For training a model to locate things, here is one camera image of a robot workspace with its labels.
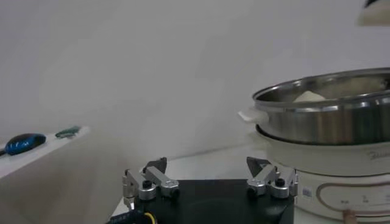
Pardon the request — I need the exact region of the white electric cooker pot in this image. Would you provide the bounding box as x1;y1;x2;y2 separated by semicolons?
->
237;106;390;224

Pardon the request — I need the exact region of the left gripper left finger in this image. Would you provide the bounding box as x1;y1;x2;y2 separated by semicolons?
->
121;156;180;211

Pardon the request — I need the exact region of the white side table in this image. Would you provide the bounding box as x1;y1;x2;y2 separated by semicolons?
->
0;126;91;180

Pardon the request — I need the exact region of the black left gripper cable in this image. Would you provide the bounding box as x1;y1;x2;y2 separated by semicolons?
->
105;209;158;224

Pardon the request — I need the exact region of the green handled scraper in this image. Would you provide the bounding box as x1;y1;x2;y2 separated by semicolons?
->
54;125;82;139

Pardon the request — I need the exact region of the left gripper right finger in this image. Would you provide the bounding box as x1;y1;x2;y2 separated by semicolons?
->
246;156;299;200

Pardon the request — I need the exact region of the perforated steel steamer basket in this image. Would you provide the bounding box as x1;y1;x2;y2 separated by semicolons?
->
252;67;390;145

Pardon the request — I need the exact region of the blue computer mouse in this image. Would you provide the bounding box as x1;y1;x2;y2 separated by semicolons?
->
3;133;47;156

